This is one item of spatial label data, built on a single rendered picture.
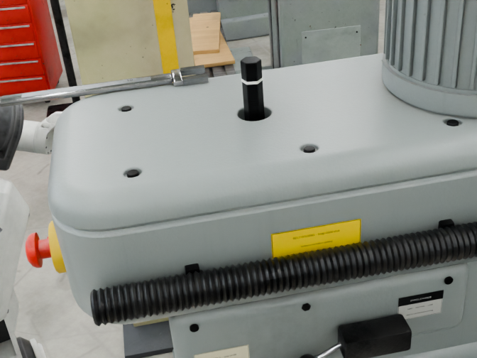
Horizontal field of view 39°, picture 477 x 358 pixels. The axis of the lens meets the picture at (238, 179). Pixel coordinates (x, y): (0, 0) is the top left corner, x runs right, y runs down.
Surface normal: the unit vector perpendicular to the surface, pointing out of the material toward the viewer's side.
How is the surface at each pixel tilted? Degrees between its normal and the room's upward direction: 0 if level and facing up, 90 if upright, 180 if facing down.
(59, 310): 0
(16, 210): 84
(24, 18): 90
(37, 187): 0
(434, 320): 90
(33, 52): 90
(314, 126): 0
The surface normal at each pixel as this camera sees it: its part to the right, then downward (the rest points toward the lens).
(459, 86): -0.44, 0.50
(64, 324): -0.07, -0.85
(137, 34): 0.18, 0.51
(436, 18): -0.68, 0.43
